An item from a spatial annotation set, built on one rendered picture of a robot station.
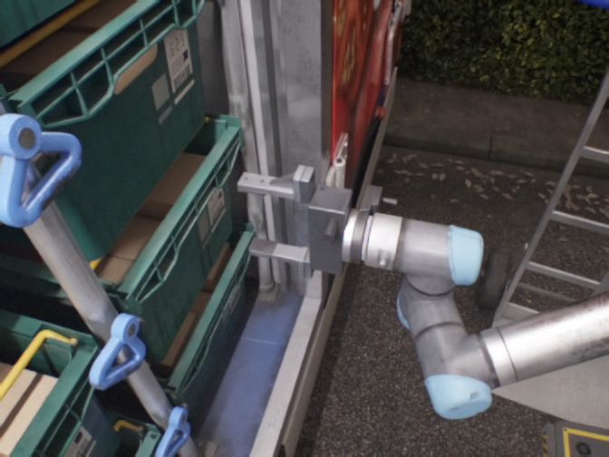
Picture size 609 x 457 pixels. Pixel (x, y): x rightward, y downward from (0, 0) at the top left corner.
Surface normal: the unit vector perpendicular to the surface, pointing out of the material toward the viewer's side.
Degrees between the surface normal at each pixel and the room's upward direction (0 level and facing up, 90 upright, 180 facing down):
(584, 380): 0
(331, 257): 90
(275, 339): 0
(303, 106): 90
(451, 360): 22
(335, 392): 0
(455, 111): 9
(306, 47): 90
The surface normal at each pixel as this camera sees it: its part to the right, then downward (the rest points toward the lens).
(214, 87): -0.27, 0.70
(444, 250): -0.19, -0.14
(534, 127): -0.07, -0.58
